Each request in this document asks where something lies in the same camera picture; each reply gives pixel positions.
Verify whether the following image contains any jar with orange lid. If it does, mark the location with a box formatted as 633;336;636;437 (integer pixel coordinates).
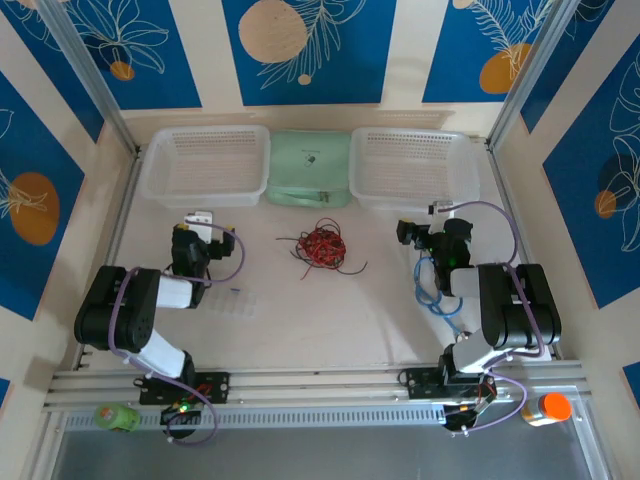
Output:
519;392;574;428

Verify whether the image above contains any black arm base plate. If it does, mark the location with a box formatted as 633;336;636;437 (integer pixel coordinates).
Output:
403;367;496;401
138;370;232;406

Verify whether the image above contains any mint green zip pouch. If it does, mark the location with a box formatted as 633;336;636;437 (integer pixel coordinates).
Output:
264;129;353;207

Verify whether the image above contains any aluminium side rail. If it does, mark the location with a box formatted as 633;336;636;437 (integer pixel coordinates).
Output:
74;149;144;371
487;143;557;361

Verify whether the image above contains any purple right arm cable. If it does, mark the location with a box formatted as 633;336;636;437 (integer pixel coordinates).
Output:
449;199;546;434

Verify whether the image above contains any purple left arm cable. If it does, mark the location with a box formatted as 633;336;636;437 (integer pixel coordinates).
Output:
108;225;247;447

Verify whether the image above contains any grey metal shelf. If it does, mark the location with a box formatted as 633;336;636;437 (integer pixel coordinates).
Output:
47;394;609;480

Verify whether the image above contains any green bottle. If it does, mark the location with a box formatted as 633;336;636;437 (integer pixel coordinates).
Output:
94;402;141;434

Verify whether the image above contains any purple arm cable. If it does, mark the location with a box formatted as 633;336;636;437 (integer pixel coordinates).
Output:
449;199;546;434
108;225;247;447

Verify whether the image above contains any aluminium frame post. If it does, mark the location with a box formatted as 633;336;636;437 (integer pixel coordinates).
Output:
487;0;576;151
37;0;142;157

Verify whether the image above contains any slotted grey cable duct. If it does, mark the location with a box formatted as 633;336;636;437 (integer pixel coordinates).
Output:
64;404;446;432

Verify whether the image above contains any red wire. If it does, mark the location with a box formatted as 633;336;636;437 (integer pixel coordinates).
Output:
298;227;346;269
299;229;347;270
299;217;346;266
298;227;346;282

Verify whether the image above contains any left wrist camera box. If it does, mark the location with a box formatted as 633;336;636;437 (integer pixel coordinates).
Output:
183;209;217;242

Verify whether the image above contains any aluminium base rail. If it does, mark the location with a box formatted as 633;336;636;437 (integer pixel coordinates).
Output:
42;359;586;414

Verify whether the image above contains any perforated beige vent strip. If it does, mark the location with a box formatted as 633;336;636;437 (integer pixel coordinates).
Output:
353;110;445;127

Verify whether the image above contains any white perforated plastic basket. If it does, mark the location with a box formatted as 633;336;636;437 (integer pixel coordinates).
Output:
348;126;482;211
138;124;271;209

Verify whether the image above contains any black controller board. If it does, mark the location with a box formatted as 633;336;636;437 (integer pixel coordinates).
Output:
442;399;489;435
159;403;204;442

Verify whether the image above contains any clear plastic organizer box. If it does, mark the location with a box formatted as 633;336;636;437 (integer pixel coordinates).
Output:
204;288;260;320

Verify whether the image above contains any blue cable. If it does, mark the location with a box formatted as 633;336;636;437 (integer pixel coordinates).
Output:
413;252;469;346

